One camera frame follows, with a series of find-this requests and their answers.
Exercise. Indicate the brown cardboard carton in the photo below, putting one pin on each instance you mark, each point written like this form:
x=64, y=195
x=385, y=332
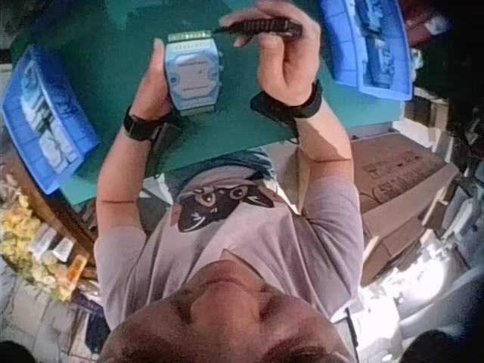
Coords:
x=401, y=189

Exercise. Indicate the black wrist band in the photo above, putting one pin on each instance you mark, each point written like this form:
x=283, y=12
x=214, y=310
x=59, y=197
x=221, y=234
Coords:
x=302, y=106
x=138, y=126

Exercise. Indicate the black screwdriver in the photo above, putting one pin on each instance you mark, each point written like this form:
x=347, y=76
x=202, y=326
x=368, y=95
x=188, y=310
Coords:
x=264, y=25

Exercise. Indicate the orange packet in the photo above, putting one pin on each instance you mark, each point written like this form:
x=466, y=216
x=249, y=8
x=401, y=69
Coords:
x=76, y=269

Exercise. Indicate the person's right hand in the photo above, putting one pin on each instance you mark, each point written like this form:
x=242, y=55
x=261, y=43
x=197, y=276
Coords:
x=291, y=64

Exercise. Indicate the blue plastic bin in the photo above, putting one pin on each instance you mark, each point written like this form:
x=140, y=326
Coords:
x=22, y=125
x=348, y=49

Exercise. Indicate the person's left hand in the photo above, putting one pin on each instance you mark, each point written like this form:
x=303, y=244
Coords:
x=151, y=94

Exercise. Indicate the green work mat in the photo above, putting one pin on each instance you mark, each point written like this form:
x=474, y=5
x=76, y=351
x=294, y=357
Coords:
x=113, y=75

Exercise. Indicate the blue grey electronic module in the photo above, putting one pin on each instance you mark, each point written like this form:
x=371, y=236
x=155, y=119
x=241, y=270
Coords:
x=193, y=72

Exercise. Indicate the heap of modules in bin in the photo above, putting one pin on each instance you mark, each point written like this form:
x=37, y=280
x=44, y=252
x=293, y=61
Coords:
x=378, y=53
x=49, y=121

